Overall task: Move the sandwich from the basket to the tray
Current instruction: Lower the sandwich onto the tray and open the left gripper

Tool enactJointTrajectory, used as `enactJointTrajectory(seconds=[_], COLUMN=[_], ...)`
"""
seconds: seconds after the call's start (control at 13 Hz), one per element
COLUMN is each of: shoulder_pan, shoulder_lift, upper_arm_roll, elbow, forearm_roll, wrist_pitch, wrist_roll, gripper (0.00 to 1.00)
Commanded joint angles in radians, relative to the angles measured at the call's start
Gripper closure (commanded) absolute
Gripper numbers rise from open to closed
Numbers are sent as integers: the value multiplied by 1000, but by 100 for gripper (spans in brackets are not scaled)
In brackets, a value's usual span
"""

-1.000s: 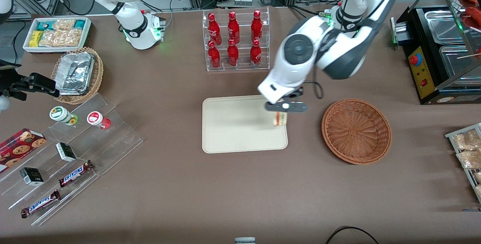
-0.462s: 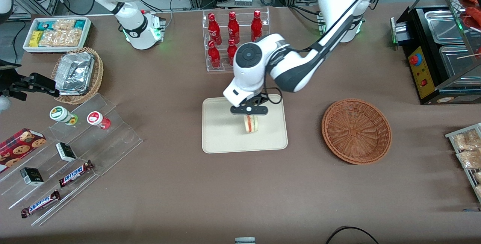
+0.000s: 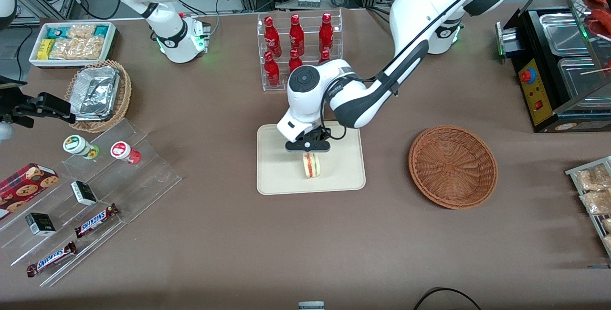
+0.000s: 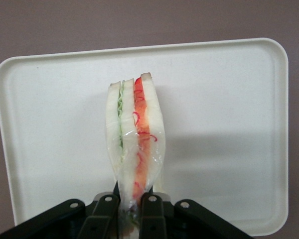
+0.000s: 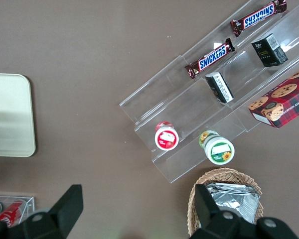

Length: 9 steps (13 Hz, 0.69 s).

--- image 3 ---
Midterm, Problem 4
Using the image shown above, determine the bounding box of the red cookie box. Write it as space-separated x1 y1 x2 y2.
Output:
0 162 60 221

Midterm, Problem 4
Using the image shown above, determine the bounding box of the red lidded cup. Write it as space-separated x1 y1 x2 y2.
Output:
110 141 142 165

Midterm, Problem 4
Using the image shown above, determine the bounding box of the green lidded cup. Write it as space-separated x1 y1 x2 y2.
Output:
63 134 100 160

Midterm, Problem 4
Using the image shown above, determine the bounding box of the large clear cracker bag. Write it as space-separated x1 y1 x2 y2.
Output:
49 36 105 61

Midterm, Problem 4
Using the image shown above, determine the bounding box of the small black box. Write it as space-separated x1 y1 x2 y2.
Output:
70 181 98 207
25 212 57 237

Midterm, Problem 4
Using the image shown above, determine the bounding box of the beige plastic tray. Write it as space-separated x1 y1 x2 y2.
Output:
256 123 367 196

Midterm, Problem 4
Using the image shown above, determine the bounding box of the small clear cracker bag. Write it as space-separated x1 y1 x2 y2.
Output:
66 24 97 41

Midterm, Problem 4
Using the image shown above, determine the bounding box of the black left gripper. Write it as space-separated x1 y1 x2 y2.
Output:
285 128 332 153

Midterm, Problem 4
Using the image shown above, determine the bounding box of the clear acrylic stepped stand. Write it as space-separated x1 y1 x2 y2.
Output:
0 118 183 288

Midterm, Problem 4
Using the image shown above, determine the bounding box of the stack of foil trays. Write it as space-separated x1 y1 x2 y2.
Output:
70 66 121 122

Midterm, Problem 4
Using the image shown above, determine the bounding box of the clear acrylic bottle rack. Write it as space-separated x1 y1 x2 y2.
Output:
256 9 344 92

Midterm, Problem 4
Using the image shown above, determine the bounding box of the black cable loop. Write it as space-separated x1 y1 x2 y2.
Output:
412 287 483 310

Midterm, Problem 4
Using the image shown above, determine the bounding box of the large round wicker basket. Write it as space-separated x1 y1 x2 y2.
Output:
408 125 498 210

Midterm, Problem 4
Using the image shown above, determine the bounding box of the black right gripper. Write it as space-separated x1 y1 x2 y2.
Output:
0 92 77 129

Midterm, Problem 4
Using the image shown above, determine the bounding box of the white snack bin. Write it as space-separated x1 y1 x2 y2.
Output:
28 21 118 70

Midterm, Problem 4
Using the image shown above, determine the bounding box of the triangular sandwich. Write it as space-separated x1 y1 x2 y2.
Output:
302 152 322 180

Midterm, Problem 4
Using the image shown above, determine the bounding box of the small wicker basket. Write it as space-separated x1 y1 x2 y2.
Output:
64 60 133 134

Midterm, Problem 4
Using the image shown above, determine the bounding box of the black food warmer machine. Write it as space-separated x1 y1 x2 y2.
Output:
495 0 611 134

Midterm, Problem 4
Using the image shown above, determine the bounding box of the yellow snack packet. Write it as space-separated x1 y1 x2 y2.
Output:
37 38 54 61

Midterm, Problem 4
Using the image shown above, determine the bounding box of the metal wire rack tray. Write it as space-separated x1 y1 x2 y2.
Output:
565 156 611 259

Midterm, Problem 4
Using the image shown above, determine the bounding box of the snickers bar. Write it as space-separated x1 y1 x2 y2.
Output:
26 241 77 278
74 203 120 239

